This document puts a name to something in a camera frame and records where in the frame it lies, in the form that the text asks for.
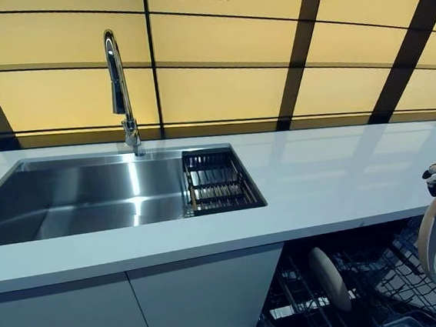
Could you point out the black dish drying rack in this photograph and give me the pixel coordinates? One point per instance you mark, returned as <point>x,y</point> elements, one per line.
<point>219,179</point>

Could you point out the white cabinet door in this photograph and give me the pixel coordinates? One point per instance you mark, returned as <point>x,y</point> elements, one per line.
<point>207,296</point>
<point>60,325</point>

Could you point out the chrome kitchen faucet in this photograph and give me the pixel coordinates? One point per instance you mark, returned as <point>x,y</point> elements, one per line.
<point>117,84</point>

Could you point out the stainless steel sink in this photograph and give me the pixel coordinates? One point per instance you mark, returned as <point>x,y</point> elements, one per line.
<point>82,196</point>

